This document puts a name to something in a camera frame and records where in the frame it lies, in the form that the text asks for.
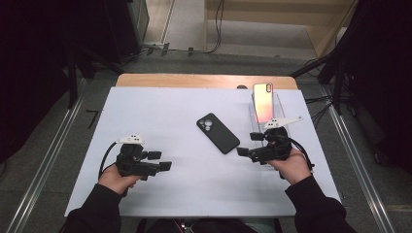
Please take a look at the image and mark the black phone case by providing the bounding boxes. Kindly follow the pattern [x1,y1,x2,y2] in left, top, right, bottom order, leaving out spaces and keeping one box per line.
[195,112,241,155]

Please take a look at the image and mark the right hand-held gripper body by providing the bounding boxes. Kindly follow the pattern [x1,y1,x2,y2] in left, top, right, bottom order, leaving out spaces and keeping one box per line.
[250,116,304,166]

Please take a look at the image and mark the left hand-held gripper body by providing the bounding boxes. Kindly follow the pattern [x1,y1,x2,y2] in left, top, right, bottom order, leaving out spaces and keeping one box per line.
[115,134,161,182]

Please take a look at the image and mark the person's left hand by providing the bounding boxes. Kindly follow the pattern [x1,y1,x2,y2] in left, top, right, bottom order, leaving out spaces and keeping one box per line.
[97,164,144,196]

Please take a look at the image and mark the wooden shelf unit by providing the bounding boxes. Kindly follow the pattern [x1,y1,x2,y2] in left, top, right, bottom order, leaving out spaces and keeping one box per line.
[203,0,359,57]

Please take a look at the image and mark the right hand-held gripper cable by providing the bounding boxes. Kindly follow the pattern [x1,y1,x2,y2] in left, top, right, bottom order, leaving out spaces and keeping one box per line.
[286,135,315,172]

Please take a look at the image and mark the hand-held gripper cable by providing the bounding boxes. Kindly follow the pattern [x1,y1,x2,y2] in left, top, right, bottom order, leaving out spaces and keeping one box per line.
[286,135,315,172]
[98,141,119,179]

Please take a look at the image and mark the metal floor rail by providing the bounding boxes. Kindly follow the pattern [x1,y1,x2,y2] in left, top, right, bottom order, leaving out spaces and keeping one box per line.
[6,77,86,233]
[324,93,396,233]

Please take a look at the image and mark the black cabinet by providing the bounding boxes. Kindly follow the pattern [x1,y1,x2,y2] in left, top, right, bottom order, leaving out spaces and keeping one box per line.
[77,0,150,64]

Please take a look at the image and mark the pink iridescent phone case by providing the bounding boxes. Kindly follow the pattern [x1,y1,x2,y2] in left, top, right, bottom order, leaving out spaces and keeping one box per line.
[252,83,275,124]

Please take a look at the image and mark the left hand-held gripper cable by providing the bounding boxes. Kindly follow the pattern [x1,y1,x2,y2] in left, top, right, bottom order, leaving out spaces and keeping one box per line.
[98,141,119,179]

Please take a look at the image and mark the black curtain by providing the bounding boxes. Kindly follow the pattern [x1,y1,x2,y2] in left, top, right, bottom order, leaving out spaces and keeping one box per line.
[0,0,79,163]
[336,0,412,174]

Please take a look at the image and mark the wooden table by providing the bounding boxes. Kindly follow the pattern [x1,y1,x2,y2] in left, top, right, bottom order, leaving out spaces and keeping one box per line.
[115,73,299,90]

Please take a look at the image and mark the black stand legs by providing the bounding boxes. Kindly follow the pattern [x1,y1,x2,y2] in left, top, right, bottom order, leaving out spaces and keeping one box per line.
[66,48,125,110]
[290,51,344,115]

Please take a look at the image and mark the white board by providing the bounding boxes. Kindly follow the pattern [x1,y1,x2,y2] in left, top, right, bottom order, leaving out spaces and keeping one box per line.
[63,86,342,218]

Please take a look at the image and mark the black floor cables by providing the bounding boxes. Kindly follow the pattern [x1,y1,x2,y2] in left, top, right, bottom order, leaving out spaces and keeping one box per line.
[304,95,334,129]

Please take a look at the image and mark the clear plastic rack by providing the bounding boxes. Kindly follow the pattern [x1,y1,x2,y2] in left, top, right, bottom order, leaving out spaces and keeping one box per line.
[248,91,294,168]

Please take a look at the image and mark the black hanging cables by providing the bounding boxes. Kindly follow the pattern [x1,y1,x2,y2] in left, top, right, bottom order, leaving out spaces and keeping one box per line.
[207,0,226,54]

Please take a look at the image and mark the person's right hand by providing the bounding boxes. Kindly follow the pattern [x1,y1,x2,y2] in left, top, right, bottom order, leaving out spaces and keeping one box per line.
[267,148,313,186]

